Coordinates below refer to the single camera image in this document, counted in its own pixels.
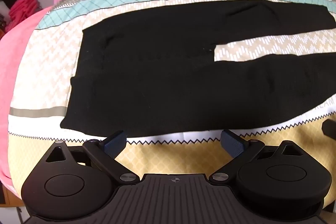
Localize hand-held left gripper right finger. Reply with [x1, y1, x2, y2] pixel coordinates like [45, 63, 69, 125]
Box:
[209, 130, 305, 184]

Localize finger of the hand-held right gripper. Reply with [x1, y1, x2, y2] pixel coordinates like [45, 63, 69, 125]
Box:
[322, 120, 336, 139]

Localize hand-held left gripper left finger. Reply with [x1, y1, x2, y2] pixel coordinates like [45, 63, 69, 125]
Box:
[46, 130, 137, 184]

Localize black pants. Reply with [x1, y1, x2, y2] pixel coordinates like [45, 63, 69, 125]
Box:
[60, 0, 336, 138]

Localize wooden bed frame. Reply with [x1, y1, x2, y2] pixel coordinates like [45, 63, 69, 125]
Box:
[0, 181, 27, 207]

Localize pink bed sheet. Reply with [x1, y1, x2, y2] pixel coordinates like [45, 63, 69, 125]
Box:
[0, 6, 54, 184]

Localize red clothes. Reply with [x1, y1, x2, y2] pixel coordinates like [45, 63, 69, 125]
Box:
[5, 0, 40, 33]

